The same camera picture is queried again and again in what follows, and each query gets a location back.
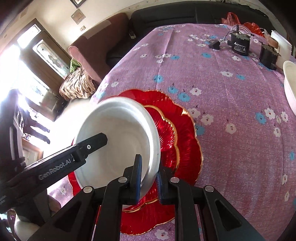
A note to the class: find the large red flower plate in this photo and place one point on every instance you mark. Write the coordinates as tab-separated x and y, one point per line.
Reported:
191	159

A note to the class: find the white plastic jar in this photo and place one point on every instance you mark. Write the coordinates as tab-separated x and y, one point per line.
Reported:
284	48

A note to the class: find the small wall plaque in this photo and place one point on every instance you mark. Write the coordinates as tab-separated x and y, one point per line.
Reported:
78	16

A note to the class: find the framed horse painting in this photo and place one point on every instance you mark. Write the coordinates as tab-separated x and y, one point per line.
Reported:
77	3

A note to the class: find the small red flower plate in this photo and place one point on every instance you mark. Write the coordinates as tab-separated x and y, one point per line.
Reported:
170	154

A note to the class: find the white bowl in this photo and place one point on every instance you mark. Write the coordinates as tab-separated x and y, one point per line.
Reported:
130	130
289	70

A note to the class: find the black leather sofa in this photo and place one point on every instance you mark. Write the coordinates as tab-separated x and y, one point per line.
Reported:
145	20

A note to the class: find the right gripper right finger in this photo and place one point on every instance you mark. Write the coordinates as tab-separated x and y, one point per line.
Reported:
202	213

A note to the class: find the small black connector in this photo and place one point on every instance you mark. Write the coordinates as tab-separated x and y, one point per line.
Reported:
215	45

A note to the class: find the purple floral tablecloth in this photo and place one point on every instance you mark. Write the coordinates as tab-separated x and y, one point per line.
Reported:
242	118

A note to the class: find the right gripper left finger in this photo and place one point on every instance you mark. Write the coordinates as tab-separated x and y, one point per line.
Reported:
95	214

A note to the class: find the wooden door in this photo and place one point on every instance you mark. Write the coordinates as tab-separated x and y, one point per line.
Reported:
46	65

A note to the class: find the patterned blanket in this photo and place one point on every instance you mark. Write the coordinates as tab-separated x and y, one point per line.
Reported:
77	84

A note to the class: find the maroon armchair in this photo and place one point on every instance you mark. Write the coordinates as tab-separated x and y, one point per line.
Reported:
90	49

